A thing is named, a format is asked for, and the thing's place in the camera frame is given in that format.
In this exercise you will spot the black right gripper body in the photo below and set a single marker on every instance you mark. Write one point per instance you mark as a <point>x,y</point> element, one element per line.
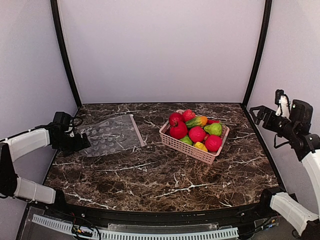
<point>266,118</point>

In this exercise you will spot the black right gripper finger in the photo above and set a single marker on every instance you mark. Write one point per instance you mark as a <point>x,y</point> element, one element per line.
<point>257,118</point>
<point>257,112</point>

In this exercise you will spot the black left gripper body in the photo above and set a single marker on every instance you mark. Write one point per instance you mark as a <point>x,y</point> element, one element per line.
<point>75,141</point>

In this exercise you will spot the clear zip top bag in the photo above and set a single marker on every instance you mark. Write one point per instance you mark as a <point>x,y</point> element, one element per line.
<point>112,135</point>

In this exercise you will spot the red fruit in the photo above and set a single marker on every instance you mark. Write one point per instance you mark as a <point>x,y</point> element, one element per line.
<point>197,134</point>
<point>213,143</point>
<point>175,118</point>
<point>188,115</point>

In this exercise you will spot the red tomato with stem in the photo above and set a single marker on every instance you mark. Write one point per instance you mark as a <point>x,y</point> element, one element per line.
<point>179,131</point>

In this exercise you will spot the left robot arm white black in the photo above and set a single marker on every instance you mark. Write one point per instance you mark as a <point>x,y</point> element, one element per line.
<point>15,147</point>

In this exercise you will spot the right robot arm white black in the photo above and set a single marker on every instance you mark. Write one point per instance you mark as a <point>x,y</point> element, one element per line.
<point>296,130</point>

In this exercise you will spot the green pear-like fruit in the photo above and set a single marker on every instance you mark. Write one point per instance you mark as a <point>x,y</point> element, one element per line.
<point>214,129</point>

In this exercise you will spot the red chili pepper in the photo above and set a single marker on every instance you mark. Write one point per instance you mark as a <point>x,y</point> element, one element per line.
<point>210,121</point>

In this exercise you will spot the green orange mango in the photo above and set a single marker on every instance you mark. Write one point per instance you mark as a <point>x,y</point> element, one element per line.
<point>198,121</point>

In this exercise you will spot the pink plastic basket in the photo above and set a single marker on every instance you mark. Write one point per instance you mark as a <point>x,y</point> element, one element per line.
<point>190,150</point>

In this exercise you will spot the yellow pepper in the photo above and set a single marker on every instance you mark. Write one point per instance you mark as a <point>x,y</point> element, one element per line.
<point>201,146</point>

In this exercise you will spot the green apple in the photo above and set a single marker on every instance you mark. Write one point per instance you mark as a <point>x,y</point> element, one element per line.
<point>187,140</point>

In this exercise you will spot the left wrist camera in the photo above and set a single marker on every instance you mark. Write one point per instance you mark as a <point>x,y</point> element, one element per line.
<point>63,119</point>

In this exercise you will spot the white slotted cable duct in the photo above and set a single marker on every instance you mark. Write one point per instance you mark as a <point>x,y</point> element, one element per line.
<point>138,232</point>

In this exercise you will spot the black front frame rail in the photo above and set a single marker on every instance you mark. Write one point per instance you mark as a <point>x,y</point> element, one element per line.
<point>234,216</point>

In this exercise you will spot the right black frame post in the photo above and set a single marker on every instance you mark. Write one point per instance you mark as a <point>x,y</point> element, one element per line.
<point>259,52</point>

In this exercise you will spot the black frame post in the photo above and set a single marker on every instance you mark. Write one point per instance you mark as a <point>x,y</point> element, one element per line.
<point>64,53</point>
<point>259,52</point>

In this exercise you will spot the left black frame post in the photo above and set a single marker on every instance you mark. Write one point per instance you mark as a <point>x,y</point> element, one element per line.
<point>64,53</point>

